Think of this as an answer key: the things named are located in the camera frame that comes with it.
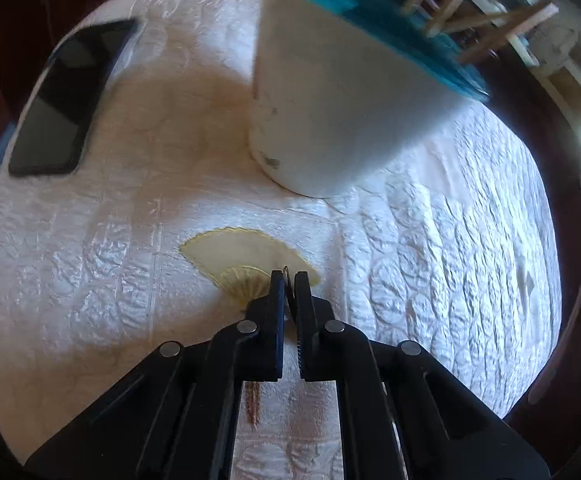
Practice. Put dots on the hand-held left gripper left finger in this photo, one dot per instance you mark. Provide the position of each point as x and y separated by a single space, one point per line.
278 310

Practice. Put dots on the white teal-rimmed utensil holder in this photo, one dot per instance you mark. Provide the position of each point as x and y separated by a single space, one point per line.
330 110

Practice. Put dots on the white quilted tablecloth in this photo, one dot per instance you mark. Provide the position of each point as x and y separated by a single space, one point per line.
120 260

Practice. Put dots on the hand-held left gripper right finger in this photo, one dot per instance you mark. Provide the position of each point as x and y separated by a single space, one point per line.
301 310

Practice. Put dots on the gold fork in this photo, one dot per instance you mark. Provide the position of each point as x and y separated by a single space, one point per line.
290 310

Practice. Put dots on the black smartphone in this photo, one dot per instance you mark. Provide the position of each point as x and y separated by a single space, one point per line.
65 105

